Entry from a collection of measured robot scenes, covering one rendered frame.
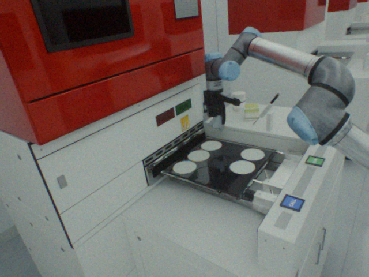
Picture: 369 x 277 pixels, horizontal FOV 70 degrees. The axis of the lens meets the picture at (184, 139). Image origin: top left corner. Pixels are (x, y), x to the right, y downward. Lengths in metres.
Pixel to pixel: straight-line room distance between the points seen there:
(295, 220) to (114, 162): 0.62
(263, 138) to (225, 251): 0.58
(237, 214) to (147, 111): 0.52
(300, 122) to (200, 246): 0.49
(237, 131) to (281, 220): 0.62
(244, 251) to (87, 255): 0.55
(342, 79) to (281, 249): 0.48
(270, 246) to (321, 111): 0.39
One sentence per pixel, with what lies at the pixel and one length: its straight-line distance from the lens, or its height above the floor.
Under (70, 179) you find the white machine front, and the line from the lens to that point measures 0.91.
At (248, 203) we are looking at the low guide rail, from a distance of 1.02.
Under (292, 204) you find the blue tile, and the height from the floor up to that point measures 0.96.
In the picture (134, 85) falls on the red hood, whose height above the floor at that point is 1.29.
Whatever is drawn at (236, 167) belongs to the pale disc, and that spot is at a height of 0.90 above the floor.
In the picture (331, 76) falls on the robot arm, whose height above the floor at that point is 1.29.
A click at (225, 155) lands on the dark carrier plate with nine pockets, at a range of 1.19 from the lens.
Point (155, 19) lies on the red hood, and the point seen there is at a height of 1.48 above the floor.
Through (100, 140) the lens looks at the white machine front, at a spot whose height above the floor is 1.14.
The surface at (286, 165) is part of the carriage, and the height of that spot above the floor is 0.88.
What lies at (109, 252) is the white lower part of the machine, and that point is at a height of 0.70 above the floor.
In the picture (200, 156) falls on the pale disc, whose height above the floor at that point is 0.90.
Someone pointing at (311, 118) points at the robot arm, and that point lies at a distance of 0.81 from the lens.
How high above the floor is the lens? 1.49
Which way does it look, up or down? 26 degrees down
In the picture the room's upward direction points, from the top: 7 degrees counter-clockwise
